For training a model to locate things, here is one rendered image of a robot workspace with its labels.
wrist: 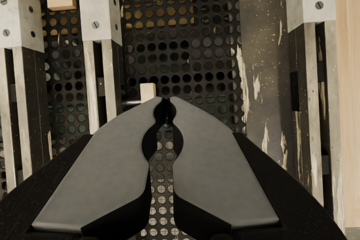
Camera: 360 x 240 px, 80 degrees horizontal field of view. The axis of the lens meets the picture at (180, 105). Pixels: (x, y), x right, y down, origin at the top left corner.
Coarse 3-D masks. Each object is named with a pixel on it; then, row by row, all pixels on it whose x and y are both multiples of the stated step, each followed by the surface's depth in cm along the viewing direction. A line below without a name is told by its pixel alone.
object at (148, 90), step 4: (140, 84) 48; (144, 84) 48; (148, 84) 48; (152, 84) 48; (140, 88) 48; (144, 88) 48; (148, 88) 48; (152, 88) 48; (140, 92) 48; (144, 92) 48; (148, 92) 48; (152, 92) 48; (144, 96) 48; (148, 96) 48; (152, 96) 48; (144, 100) 48
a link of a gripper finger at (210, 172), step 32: (192, 128) 9; (224, 128) 9; (192, 160) 7; (224, 160) 7; (192, 192) 6; (224, 192) 6; (256, 192) 6; (192, 224) 6; (224, 224) 6; (256, 224) 6
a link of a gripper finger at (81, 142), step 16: (80, 144) 8; (64, 160) 7; (32, 176) 7; (48, 176) 7; (64, 176) 7; (16, 192) 6; (32, 192) 6; (48, 192) 6; (0, 208) 6; (16, 208) 6; (32, 208) 6; (0, 224) 5; (16, 224) 5
